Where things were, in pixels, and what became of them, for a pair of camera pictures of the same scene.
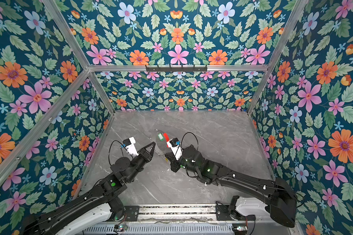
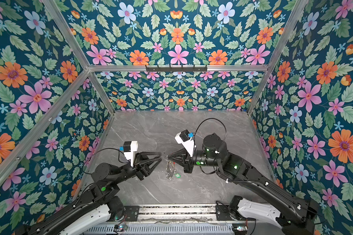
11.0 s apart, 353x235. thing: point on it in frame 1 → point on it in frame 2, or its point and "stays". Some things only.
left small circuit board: (120, 227) stays
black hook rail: (176, 69) stays
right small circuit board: (239, 228) stays
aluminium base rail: (170, 220) stays
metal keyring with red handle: (162, 139) → (170, 170)
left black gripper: (145, 154) → (141, 164)
